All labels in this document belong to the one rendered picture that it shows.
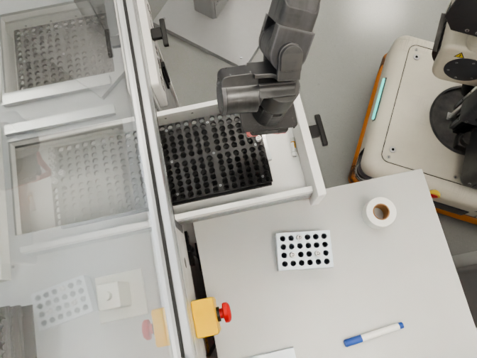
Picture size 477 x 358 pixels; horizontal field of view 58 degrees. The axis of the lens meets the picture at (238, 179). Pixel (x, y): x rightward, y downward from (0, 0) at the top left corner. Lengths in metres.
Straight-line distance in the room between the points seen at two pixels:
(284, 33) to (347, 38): 1.55
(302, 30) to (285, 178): 0.43
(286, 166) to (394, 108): 0.83
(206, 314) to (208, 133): 0.38
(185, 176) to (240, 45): 1.20
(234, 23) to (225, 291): 1.41
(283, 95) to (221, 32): 1.45
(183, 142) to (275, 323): 0.46
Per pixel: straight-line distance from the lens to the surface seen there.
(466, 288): 1.71
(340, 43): 2.16
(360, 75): 2.09
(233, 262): 1.02
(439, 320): 1.11
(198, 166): 0.93
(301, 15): 0.64
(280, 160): 0.99
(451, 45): 1.27
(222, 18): 2.14
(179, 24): 2.15
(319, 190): 0.89
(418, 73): 1.84
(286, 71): 0.64
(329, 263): 1.01
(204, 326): 0.88
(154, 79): 0.99
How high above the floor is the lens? 1.78
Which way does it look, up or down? 75 degrees down
